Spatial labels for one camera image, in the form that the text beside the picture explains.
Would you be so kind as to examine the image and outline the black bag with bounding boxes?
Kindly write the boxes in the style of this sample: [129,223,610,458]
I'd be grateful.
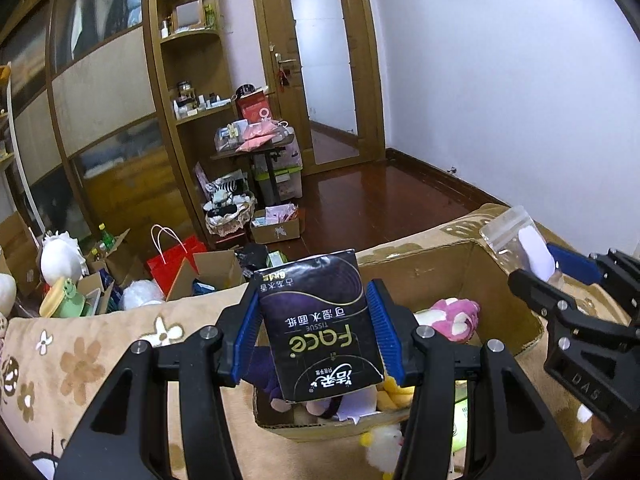
[235,242,271,281]

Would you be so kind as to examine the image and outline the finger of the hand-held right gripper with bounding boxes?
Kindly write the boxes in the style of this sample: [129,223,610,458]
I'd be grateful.
[509,269,640,348]
[546,242,640,311]

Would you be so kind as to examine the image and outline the white bear plush toy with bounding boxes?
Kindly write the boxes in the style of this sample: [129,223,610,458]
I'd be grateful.
[0,272,18,331]

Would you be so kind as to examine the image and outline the white round plush toy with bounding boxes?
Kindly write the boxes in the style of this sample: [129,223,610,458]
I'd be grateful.
[40,230,87,286]

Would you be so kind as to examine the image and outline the basket of socks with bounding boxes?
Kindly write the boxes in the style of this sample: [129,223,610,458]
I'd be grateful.
[202,172,258,237]

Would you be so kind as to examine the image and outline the cardboard box with bottles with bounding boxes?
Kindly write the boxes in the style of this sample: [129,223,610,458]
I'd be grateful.
[85,228,151,291]

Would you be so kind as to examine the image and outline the small wooden side table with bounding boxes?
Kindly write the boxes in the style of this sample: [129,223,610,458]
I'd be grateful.
[210,140,296,208]

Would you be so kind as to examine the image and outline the pink pouch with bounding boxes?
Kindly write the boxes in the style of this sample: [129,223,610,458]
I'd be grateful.
[235,122,291,155]

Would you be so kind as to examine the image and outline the yellow plush toy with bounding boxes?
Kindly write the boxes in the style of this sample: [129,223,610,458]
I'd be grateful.
[375,377,413,411]

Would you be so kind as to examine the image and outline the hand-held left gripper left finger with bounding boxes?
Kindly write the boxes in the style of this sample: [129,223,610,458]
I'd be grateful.
[59,280,262,480]

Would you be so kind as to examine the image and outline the open brown cardboard box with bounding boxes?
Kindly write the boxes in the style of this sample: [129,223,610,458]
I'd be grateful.
[165,247,248,303]

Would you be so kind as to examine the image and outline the small flat cardboard box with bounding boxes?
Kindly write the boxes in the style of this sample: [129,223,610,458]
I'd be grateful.
[249,203,307,245]

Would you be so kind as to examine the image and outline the wooden corner shelf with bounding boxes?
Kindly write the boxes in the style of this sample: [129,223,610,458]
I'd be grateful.
[145,0,261,241]

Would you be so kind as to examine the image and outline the white fluffy bundle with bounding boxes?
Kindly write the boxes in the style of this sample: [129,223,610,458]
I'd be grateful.
[119,280,166,311]

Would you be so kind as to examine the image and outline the small picture frame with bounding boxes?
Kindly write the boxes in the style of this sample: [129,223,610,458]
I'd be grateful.
[172,0,206,31]

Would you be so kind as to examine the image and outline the black tissue pack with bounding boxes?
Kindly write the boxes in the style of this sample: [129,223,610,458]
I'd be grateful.
[252,248,386,403]

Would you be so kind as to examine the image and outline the green tissue pack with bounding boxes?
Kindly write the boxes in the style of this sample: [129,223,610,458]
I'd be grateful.
[451,382,472,461]

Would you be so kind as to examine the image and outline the wooden wardrobe with glass doors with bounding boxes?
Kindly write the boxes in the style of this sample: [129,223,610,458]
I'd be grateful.
[0,0,211,246]

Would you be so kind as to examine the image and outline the red gift bag white print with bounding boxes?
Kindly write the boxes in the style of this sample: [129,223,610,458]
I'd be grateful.
[236,91,273,126]

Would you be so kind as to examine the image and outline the white fluffy chick plush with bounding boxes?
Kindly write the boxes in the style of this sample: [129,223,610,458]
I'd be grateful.
[360,422,405,472]

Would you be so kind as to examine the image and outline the wooden door with mirror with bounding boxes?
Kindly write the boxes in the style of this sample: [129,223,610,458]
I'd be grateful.
[249,0,388,176]

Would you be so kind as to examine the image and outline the green frog toy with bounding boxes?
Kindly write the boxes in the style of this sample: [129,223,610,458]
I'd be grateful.
[39,277,91,318]

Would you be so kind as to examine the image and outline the cardboard box yellow print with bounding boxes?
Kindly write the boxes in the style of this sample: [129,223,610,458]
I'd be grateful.
[252,239,546,443]

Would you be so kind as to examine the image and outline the metal door handle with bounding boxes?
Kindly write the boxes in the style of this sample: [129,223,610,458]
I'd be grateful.
[274,52,301,78]

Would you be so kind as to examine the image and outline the white curved pole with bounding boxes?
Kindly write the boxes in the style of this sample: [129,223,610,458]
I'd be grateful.
[5,62,46,241]

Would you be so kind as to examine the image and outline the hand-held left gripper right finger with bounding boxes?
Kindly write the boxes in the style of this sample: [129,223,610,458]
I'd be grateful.
[365,279,576,480]

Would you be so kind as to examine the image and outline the tall brown cardboard box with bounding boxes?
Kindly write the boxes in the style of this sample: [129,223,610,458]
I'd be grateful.
[0,210,41,301]

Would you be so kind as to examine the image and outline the small clear zip bag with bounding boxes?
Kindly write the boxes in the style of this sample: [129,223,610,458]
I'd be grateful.
[479,205,566,286]

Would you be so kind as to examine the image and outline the clear plastic storage bin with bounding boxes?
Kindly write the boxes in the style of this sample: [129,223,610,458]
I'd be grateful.
[252,135,305,201]

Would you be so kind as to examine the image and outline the red paper bag white handles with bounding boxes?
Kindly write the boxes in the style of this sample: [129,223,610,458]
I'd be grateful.
[146,225,208,301]

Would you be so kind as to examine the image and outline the pink plush toy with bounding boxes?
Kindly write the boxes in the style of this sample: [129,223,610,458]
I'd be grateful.
[431,297,482,345]

